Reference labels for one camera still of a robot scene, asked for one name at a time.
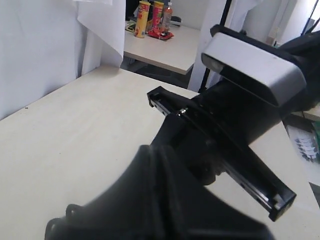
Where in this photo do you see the white backdrop curtain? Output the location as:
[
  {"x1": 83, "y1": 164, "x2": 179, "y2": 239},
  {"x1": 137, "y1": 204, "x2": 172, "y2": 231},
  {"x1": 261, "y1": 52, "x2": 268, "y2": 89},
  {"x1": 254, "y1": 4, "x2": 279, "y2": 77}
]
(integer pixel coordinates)
[{"x1": 0, "y1": 0, "x2": 126, "y2": 118}]

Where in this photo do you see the red snack bag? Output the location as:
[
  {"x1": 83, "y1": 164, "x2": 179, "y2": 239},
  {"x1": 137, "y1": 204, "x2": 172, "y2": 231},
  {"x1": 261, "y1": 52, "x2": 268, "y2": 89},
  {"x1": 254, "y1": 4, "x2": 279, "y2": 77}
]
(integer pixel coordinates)
[{"x1": 147, "y1": 28, "x2": 174, "y2": 41}]

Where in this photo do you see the yellow chips can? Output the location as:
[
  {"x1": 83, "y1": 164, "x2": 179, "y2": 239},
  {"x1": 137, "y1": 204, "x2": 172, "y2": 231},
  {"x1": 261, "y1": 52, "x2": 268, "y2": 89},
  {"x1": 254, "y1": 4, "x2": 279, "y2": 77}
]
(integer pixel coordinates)
[{"x1": 134, "y1": 1, "x2": 151, "y2": 38}]

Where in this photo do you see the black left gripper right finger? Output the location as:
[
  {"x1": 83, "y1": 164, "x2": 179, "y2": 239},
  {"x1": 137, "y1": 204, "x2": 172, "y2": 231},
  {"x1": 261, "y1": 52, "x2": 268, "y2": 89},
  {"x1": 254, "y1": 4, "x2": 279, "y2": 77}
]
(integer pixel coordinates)
[{"x1": 83, "y1": 145, "x2": 273, "y2": 240}]

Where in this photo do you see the red chips can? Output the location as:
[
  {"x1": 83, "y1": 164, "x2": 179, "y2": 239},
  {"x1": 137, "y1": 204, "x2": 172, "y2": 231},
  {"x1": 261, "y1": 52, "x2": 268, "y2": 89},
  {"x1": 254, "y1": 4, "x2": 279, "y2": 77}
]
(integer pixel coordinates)
[{"x1": 151, "y1": 1, "x2": 164, "y2": 30}]

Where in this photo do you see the white side table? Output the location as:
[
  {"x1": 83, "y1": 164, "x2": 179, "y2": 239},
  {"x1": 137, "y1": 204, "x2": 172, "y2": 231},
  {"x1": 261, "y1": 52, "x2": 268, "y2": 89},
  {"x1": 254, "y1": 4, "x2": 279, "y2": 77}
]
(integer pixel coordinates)
[{"x1": 124, "y1": 26, "x2": 200, "y2": 75}]

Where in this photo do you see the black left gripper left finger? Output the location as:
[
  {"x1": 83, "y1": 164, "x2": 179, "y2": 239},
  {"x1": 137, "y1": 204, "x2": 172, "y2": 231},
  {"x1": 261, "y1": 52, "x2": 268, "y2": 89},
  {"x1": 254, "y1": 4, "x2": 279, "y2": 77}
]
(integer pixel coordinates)
[{"x1": 44, "y1": 204, "x2": 100, "y2": 240}]

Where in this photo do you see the orange drink bottle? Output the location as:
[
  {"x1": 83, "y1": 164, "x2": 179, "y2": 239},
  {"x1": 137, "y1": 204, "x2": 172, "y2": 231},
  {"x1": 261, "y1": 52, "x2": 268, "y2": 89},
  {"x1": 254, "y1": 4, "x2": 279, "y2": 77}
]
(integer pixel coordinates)
[{"x1": 161, "y1": 2, "x2": 173, "y2": 32}]

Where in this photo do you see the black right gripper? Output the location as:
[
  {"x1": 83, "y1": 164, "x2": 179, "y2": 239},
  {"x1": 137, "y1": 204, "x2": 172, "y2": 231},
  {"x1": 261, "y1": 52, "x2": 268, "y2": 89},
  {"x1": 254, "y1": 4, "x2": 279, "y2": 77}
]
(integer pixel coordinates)
[{"x1": 147, "y1": 83, "x2": 297, "y2": 221}]

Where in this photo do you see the black tripod stand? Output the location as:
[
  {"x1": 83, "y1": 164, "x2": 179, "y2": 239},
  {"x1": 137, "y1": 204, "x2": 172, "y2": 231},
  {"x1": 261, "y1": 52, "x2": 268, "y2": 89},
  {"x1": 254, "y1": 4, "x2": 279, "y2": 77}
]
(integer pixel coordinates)
[{"x1": 198, "y1": 0, "x2": 232, "y2": 93}]

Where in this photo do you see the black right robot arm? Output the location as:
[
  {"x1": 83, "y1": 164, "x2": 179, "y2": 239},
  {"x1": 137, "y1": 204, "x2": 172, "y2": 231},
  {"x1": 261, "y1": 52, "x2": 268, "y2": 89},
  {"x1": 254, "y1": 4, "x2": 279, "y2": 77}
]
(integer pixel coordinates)
[{"x1": 147, "y1": 32, "x2": 320, "y2": 221}]

